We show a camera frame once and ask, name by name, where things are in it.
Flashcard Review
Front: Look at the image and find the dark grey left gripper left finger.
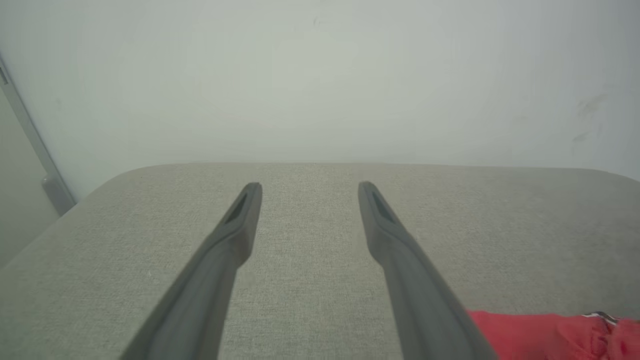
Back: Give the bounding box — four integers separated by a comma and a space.
120, 182, 263, 360

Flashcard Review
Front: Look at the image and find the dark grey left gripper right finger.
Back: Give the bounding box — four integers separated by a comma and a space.
357, 181, 499, 360

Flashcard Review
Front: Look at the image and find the red and white basketball jersey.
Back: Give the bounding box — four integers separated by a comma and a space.
466, 310, 640, 360

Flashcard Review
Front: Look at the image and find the grey metal frame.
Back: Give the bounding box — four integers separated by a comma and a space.
0, 55, 77, 217

